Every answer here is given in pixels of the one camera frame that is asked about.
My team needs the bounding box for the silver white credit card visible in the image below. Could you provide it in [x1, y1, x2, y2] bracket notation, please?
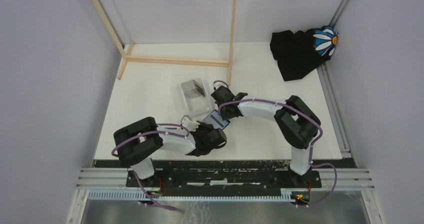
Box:
[203, 111, 228, 129]

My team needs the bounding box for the blue leather card holder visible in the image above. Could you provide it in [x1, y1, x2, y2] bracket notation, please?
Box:
[201, 109, 231, 131]

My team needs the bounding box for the clear plastic card box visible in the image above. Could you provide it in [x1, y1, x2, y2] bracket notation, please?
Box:
[178, 77, 213, 117]

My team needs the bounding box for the silver credit card stack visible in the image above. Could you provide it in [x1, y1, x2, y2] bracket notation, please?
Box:
[181, 79, 206, 98]

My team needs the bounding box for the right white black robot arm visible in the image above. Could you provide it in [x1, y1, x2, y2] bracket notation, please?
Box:
[211, 85, 323, 188]

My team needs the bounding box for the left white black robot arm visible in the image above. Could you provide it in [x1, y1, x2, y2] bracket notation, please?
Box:
[111, 116, 227, 188]

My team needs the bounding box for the black cloth with daisy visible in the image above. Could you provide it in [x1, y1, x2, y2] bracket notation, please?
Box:
[270, 26, 339, 82]

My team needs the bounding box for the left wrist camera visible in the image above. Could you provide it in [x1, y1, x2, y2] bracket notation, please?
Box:
[180, 115, 200, 132]

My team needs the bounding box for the wooden frame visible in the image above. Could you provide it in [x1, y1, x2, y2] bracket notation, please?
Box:
[91, 0, 237, 84]

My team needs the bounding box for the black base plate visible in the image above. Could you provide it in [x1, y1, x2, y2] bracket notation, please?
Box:
[92, 158, 359, 198]

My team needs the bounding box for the white slotted cable duct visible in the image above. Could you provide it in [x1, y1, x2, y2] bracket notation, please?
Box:
[87, 188, 297, 203]

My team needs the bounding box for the aluminium rail frame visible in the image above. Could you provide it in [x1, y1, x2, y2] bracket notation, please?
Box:
[66, 0, 385, 224]

